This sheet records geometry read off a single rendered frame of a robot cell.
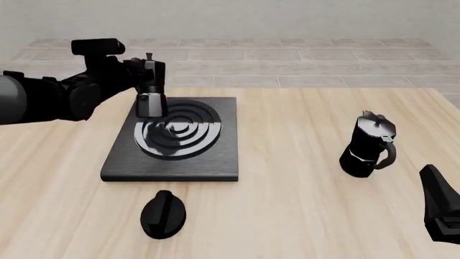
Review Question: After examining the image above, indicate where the silver moka pot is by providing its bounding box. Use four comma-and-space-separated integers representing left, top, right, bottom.
134, 52, 168, 119

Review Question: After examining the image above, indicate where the round black stove knob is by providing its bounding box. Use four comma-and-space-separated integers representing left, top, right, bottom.
139, 189, 188, 240

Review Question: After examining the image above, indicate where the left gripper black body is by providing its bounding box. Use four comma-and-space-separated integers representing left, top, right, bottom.
85, 54, 129, 84

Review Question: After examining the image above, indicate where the flat black stove plate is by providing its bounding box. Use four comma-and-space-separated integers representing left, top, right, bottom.
100, 96, 240, 183

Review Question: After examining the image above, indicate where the small flat plate on stalk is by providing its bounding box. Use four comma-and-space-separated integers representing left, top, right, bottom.
70, 37, 127, 58

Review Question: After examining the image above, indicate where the black moka pot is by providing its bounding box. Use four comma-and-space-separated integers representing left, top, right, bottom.
339, 109, 397, 179

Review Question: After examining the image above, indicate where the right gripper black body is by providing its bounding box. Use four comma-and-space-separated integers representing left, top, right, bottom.
423, 212, 460, 244

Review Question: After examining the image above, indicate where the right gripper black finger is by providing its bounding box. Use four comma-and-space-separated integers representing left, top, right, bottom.
419, 164, 460, 218

